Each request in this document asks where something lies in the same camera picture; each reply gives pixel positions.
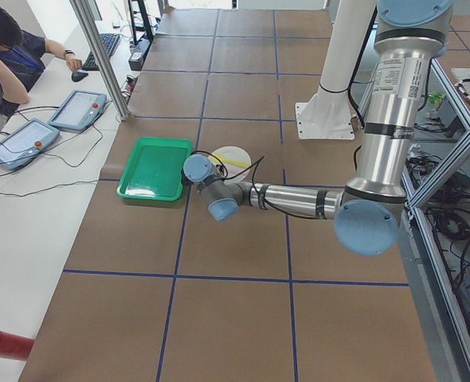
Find yellow plastic spoon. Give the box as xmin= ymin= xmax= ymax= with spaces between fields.
xmin=217 ymin=155 xmax=250 ymax=169

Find white round plate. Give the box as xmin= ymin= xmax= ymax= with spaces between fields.
xmin=209 ymin=146 xmax=252 ymax=184

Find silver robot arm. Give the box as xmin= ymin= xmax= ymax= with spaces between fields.
xmin=182 ymin=1 xmax=453 ymax=255

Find green plastic tray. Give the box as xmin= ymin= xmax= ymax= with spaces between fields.
xmin=117 ymin=137 xmax=193 ymax=201

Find far teach pendant tablet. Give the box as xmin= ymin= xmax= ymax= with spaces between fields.
xmin=49 ymin=90 xmax=107 ymax=132

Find teach pendant tablet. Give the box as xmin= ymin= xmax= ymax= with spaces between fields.
xmin=49 ymin=90 xmax=107 ymax=132
xmin=0 ymin=119 xmax=60 ymax=170

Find black keyboard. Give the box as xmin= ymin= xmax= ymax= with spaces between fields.
xmin=81 ymin=33 xmax=121 ymax=72

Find black computer mouse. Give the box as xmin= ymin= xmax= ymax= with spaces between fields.
xmin=71 ymin=69 xmax=88 ymax=83

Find near teach pendant tablet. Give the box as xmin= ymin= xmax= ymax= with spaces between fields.
xmin=0 ymin=119 xmax=60 ymax=170

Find seated person dark shirt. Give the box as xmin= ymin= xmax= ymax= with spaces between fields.
xmin=0 ymin=7 xmax=83 ymax=117

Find red cylinder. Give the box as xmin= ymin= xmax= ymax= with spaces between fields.
xmin=0 ymin=330 xmax=34 ymax=361

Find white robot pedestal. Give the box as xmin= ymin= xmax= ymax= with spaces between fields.
xmin=296 ymin=0 xmax=377 ymax=140

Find aluminium frame post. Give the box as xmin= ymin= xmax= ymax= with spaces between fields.
xmin=69 ymin=0 xmax=130 ymax=121

